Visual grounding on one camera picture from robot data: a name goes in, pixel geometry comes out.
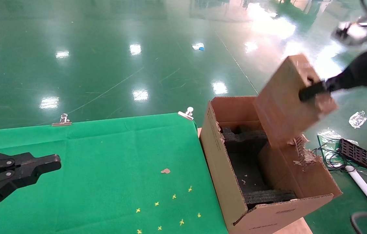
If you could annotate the small brown cardboard box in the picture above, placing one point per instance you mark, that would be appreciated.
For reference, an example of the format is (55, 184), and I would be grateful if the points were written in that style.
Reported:
(277, 107)

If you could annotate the silver binder clip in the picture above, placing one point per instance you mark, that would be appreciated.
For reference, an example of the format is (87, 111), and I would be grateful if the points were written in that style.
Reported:
(63, 120)
(186, 113)

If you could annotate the black foam bottom pad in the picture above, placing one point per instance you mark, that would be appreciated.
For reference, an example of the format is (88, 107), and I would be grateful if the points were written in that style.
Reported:
(246, 172)

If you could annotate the flat clear plastic bag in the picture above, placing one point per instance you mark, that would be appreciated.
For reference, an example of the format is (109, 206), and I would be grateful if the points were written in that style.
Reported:
(328, 135)

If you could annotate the small brown cardboard scrap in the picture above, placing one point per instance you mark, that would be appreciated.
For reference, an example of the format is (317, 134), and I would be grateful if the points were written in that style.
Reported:
(165, 171)

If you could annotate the black plastic grid tray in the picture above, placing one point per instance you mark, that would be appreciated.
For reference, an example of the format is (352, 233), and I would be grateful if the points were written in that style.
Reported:
(360, 156)

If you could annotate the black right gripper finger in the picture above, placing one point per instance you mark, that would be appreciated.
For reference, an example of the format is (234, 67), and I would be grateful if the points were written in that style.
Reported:
(320, 88)

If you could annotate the green table cloth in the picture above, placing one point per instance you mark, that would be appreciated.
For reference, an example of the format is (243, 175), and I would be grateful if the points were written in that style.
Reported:
(105, 169)

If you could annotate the black foam block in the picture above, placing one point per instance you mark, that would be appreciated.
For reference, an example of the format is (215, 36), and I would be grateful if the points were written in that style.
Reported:
(245, 138)
(268, 196)

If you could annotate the crumpled clear plastic bag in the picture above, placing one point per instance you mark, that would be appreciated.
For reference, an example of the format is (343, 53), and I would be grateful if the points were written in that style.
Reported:
(358, 119)

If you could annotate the large open cardboard carton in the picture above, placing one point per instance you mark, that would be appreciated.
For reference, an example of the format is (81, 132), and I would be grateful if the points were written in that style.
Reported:
(222, 169)

